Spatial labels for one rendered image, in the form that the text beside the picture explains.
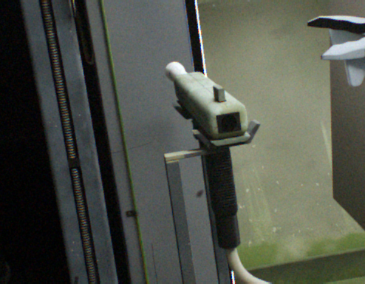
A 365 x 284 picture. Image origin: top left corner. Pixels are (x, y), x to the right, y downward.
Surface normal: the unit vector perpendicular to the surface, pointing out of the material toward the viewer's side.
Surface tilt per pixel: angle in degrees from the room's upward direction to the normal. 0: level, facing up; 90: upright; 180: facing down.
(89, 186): 90
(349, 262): 91
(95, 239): 90
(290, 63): 57
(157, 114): 90
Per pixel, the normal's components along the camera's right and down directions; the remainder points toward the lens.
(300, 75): 0.04, -0.36
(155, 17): 0.14, 0.20
